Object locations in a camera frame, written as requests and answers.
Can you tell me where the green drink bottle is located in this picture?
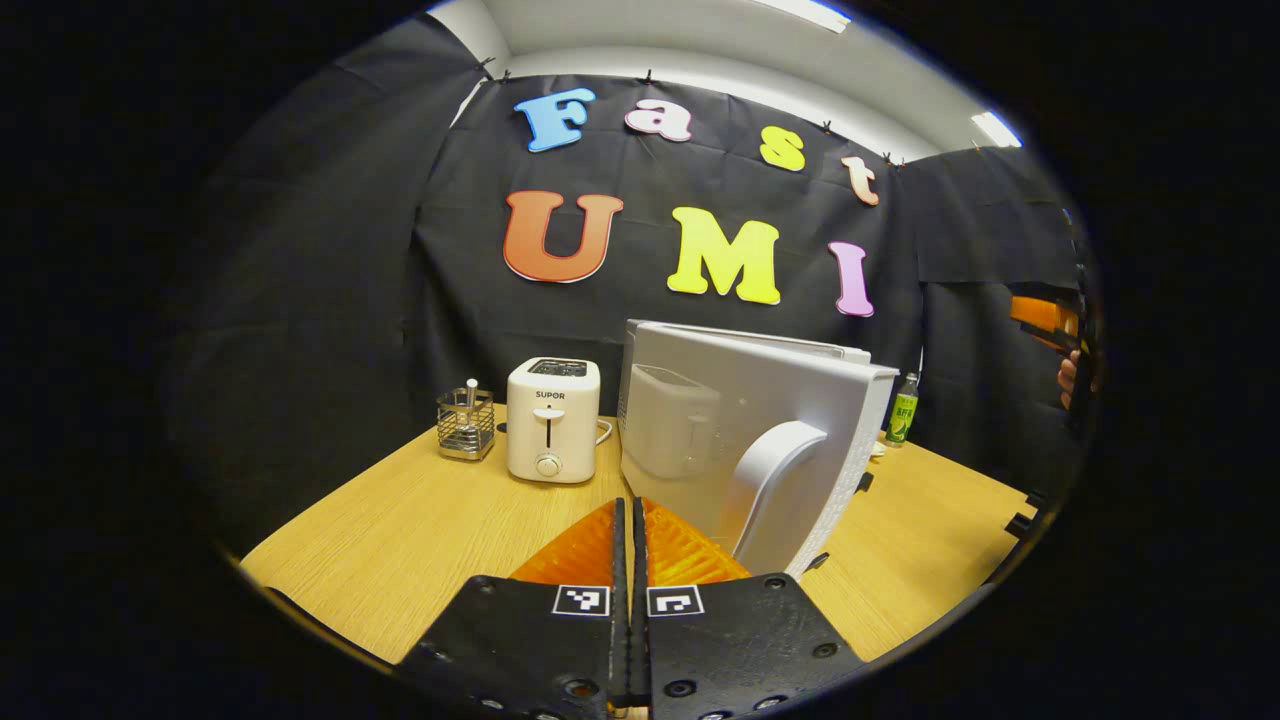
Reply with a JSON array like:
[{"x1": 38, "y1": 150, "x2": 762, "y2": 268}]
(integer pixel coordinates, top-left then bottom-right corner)
[{"x1": 884, "y1": 372, "x2": 920, "y2": 448}]

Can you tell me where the small ceiling light panel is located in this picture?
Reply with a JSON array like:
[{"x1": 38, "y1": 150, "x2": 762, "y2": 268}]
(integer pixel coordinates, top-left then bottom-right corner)
[{"x1": 970, "y1": 110, "x2": 1024, "y2": 149}]

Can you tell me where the large ceiling light panel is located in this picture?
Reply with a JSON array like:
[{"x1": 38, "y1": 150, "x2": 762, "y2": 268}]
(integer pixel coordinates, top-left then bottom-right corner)
[{"x1": 750, "y1": 0, "x2": 853, "y2": 34}]

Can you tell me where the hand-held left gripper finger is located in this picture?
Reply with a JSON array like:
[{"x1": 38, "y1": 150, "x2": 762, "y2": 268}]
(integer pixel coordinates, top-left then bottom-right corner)
[
  {"x1": 398, "y1": 497, "x2": 631, "y2": 720},
  {"x1": 632, "y1": 497, "x2": 866, "y2": 720}
]

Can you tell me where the metal wire utensil holder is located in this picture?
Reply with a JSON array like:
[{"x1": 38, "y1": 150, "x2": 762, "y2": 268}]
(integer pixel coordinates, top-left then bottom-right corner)
[{"x1": 436, "y1": 378, "x2": 497, "y2": 462}]

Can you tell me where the white toaster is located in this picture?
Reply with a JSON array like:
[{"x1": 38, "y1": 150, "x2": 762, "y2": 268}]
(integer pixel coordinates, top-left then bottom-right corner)
[{"x1": 505, "y1": 357, "x2": 603, "y2": 486}]

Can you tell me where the white microwave oven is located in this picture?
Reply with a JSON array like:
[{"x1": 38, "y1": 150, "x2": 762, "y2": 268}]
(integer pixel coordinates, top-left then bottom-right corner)
[{"x1": 617, "y1": 318, "x2": 901, "y2": 583}]

